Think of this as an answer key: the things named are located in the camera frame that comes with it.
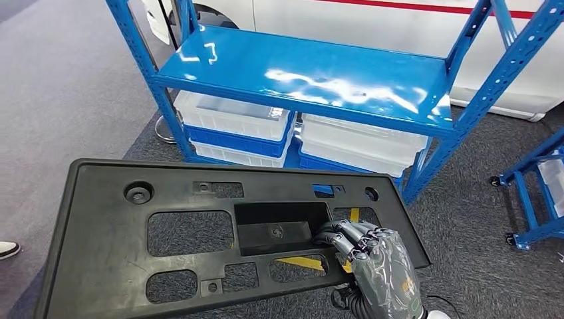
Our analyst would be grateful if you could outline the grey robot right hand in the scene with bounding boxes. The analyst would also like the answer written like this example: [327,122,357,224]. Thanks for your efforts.
[313,219,426,319]

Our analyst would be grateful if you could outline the black plastic panel part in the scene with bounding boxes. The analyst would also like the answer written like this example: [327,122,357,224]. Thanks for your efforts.
[34,158,432,319]

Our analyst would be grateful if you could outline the blue metal shelf rack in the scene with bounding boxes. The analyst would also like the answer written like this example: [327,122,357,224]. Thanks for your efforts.
[105,0,564,208]

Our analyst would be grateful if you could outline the small blue wheeled rack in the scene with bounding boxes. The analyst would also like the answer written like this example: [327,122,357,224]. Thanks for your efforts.
[490,128,564,252]

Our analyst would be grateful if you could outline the clear plastic bin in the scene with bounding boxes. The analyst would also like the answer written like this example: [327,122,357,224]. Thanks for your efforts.
[537,150,564,217]

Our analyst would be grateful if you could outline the white car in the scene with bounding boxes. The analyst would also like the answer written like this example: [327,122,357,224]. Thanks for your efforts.
[140,0,564,123]

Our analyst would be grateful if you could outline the red barrier belt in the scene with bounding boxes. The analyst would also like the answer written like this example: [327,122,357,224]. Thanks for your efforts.
[315,0,536,21]

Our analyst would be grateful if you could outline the person's shoe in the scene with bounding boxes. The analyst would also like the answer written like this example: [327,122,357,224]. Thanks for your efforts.
[0,241,22,261]

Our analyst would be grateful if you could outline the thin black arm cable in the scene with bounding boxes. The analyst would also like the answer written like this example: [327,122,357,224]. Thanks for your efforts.
[425,294,462,319]

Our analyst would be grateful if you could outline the chrome stanchion post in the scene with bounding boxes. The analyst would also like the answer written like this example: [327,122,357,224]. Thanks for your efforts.
[154,114,178,146]

